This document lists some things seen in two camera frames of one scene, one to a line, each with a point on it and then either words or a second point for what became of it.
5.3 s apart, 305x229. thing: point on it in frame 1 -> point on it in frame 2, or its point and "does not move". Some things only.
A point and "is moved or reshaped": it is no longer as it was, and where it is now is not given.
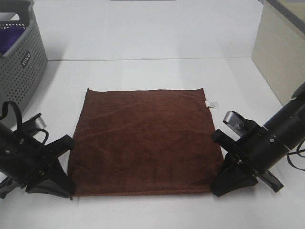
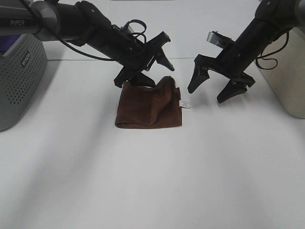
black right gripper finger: (233, 175) -> (203, 64)
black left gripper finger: (56, 148) -> (154, 48)
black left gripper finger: (55, 181) -> (135, 78)
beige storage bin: (279, 53) does not move
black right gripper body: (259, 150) -> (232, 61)
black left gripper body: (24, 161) -> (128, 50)
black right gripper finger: (225, 141) -> (236, 86)
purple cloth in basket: (8, 36) does not move
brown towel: (144, 141) is moved or reshaped
